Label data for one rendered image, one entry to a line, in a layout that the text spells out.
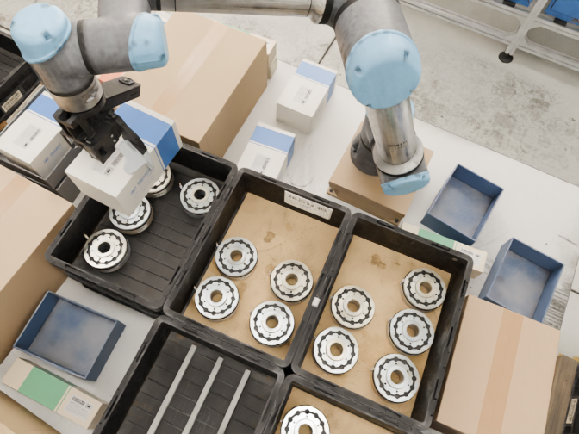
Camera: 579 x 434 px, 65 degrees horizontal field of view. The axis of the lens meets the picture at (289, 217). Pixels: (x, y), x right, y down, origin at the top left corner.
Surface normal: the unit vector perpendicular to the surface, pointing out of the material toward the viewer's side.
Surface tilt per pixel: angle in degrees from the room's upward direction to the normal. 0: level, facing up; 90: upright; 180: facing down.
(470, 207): 0
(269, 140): 0
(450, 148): 0
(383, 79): 83
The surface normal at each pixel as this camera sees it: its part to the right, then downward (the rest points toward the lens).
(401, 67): 0.11, 0.87
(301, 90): 0.04, -0.41
